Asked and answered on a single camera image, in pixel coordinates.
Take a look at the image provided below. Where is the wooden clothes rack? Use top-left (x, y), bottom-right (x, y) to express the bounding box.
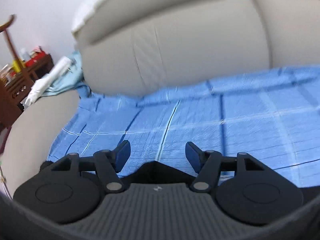
top-left (0, 14), bottom-right (29, 81)

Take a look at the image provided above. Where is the white crumpled cloth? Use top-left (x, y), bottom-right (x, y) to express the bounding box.
top-left (24, 56), bottom-right (72, 107)

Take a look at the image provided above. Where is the blue checkered bed sheet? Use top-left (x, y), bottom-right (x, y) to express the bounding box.
top-left (48, 65), bottom-right (319, 187)

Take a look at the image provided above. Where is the light blue crumpled cloth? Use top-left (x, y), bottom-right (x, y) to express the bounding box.
top-left (42, 50), bottom-right (83, 97)

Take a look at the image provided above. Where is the beige padded headboard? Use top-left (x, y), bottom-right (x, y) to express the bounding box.
top-left (72, 0), bottom-right (319, 96)

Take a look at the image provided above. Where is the dark wooden cabinet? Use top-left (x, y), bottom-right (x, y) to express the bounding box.
top-left (1, 54), bottom-right (54, 127)

